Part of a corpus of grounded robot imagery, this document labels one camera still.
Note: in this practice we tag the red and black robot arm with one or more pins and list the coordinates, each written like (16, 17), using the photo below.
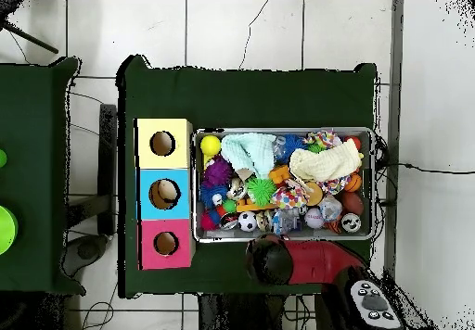
(315, 263)

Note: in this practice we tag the shallow metal mesh bin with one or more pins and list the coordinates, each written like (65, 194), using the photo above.
(230, 236)

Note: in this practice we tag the wooden box with three holes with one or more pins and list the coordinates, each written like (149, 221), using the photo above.
(165, 161)

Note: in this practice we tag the purple spiky ball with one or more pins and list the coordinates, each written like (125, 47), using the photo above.
(218, 170)

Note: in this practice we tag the mint green cloth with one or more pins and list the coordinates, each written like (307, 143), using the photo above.
(248, 150)

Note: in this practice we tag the yellow smooth ball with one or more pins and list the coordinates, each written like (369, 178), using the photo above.
(210, 145)

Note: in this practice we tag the orange plastic block toy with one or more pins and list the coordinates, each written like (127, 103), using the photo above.
(279, 174)

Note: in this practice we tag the black and white soccer ball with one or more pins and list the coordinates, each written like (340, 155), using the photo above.
(248, 221)

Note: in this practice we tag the tan foam ball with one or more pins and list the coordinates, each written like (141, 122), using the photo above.
(315, 193)

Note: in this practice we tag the cream yellow cloth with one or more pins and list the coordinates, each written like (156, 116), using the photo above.
(326, 163)

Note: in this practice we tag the small orange basketball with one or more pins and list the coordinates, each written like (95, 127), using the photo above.
(353, 182)

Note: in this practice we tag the silver topped drink can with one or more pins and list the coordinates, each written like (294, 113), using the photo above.
(350, 222)

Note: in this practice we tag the dark green side table cloth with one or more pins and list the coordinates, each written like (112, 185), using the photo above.
(29, 159)

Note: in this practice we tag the small bright green object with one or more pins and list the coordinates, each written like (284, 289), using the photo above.
(2, 158)

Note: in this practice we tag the large bright green cup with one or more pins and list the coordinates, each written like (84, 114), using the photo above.
(6, 230)

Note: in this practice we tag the black tripod leg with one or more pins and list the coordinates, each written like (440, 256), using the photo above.
(33, 40)

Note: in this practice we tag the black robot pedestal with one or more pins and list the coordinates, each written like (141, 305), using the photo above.
(230, 313)

